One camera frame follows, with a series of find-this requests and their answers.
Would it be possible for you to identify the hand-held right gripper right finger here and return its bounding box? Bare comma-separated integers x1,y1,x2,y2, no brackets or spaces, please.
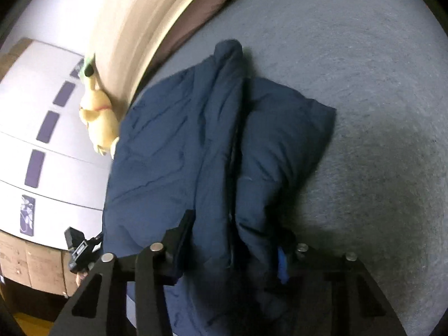
277,243,407,336

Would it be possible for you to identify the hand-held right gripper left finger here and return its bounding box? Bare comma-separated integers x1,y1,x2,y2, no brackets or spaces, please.
52,210,197,336

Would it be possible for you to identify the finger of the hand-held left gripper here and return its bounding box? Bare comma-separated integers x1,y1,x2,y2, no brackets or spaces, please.
65,227,85,250

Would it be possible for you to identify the navy blue puffer jacket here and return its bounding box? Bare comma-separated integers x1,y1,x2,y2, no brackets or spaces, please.
103,40,337,336

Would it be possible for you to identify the cardboard box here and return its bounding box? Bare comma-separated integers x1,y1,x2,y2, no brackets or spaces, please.
0,233,76,296

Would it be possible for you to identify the yellow plush toy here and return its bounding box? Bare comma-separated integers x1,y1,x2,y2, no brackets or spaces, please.
79,61,121,158

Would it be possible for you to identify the grey bed sheet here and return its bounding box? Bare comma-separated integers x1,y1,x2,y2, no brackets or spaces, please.
126,0,445,336

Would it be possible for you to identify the brown pillow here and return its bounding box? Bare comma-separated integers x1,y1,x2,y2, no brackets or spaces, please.
150,0,261,71

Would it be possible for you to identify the purple flower-print wall panel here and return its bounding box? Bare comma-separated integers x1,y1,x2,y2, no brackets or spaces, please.
70,58,86,79
19,195,36,235

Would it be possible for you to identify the plain purple wall panel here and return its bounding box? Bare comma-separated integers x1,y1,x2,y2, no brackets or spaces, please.
37,111,59,143
52,81,76,106
24,149,46,186

